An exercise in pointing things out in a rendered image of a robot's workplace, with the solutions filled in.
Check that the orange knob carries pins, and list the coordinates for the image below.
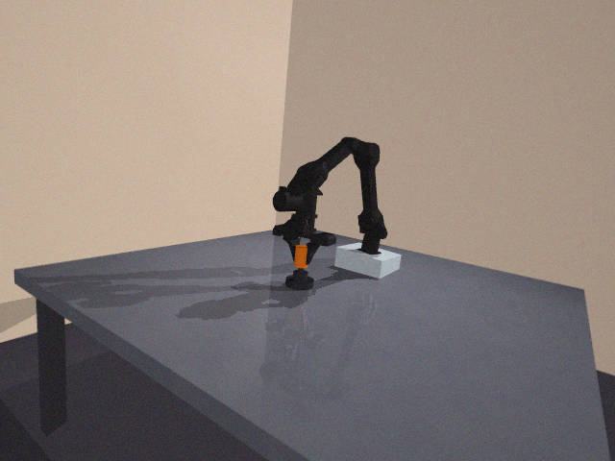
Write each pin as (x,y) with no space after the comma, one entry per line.
(301,256)

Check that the dark grey round pedestal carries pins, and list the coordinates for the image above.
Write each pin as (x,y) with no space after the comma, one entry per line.
(299,280)

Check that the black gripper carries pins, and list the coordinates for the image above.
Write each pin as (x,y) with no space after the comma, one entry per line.
(316,239)

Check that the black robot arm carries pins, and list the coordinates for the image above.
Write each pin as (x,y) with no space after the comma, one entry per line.
(301,193)

